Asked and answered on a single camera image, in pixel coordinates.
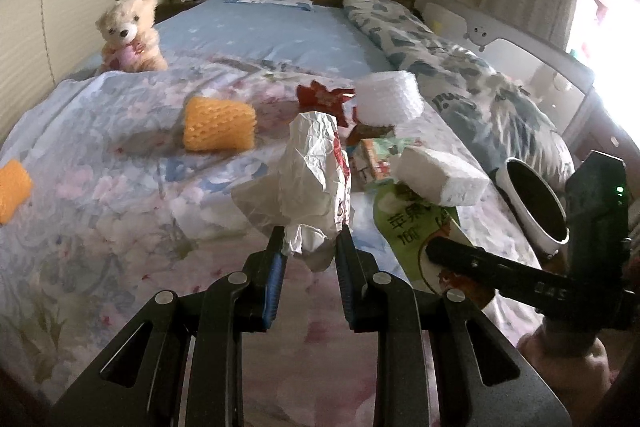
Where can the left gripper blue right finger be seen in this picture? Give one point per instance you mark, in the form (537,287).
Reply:
(354,269)

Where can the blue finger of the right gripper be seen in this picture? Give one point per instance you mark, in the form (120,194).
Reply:
(510,278)

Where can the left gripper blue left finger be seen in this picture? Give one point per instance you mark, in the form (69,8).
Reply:
(272,275)

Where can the white plastic bag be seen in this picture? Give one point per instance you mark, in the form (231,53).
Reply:
(307,193)

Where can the green drink carton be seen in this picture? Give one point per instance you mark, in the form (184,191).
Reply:
(408,223)

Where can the white foam block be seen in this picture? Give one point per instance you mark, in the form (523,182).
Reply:
(441,178)

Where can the green cartoon juice carton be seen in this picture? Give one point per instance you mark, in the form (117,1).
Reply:
(373,160)

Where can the red snack wrapper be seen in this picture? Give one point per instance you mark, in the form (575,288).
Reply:
(321,99)

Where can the white foam fruit net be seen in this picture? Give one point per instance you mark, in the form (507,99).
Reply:
(386,99)

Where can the white round trash bin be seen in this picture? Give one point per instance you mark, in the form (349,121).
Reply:
(535,206)

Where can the person's right hand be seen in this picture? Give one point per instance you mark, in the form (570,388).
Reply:
(574,367)

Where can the grey patterned duvet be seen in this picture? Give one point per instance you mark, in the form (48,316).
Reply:
(489,112)

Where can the floral pink blanket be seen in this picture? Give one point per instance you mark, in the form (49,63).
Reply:
(119,210)

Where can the blue bed sheet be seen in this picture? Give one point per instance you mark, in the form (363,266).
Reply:
(320,40)

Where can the cream teddy bear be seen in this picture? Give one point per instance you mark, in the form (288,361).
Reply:
(131,42)

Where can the dark wooden nightstand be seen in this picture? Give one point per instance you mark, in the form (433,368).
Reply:
(166,10)

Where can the orange foam fruit net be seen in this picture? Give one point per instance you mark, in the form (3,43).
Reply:
(15,188)

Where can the grey bed guard rail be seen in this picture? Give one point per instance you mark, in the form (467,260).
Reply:
(561,86)

